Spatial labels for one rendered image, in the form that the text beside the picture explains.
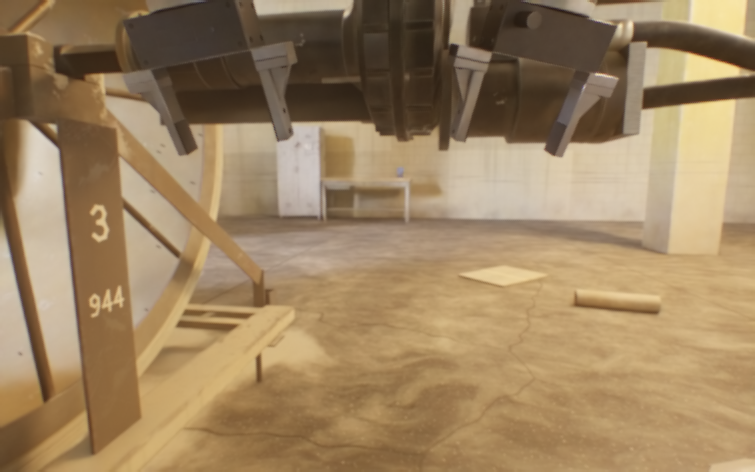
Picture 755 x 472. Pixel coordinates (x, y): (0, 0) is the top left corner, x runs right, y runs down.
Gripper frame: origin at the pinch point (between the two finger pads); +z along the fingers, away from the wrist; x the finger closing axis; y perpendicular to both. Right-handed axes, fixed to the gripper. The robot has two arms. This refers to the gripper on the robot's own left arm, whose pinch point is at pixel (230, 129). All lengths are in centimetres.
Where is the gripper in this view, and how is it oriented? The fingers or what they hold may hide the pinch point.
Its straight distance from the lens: 51.4
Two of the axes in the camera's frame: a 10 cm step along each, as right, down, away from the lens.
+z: 1.6, 8.5, 5.0
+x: -9.8, 0.9, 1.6
